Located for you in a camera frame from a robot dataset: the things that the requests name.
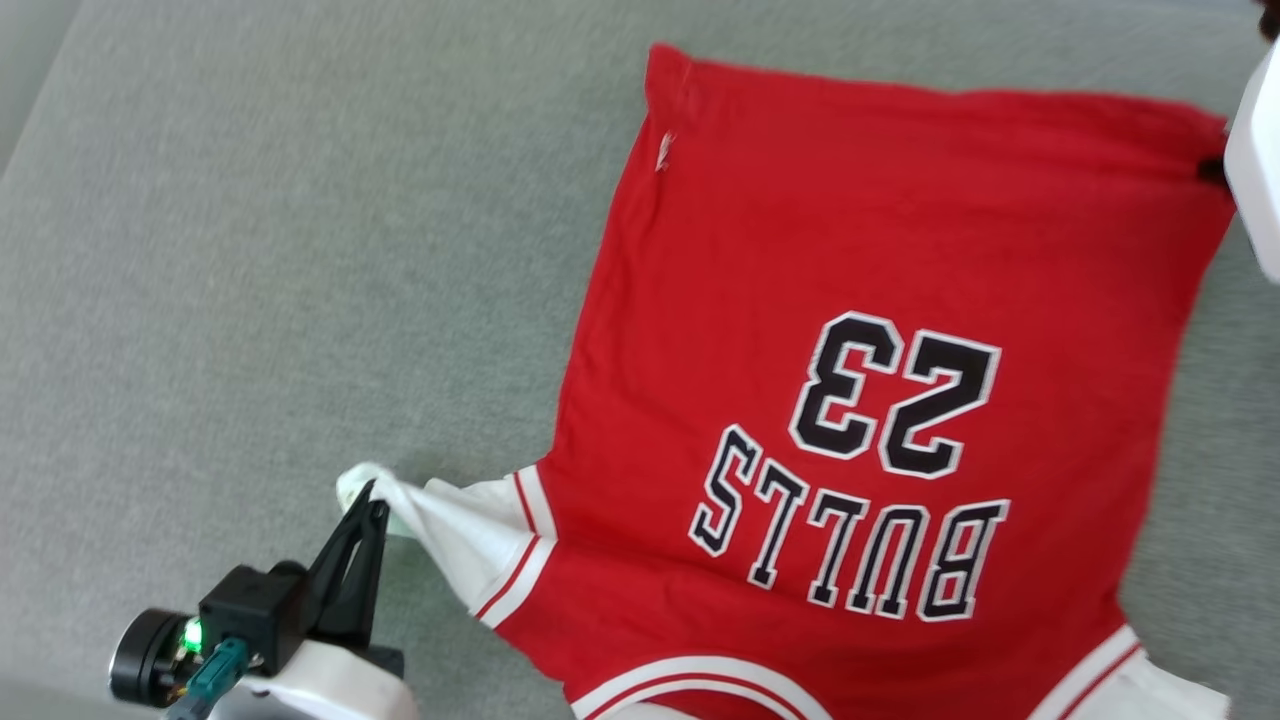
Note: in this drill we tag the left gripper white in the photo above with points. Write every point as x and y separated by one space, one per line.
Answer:
320 690

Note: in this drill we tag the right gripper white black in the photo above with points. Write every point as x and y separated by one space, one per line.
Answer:
1258 170

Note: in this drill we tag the red Bulls 23 jersey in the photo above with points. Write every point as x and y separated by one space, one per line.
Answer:
850 330

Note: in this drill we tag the grey fabric sofa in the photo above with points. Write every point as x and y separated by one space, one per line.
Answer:
280 260

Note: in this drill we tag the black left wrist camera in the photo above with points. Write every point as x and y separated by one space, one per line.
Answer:
245 610

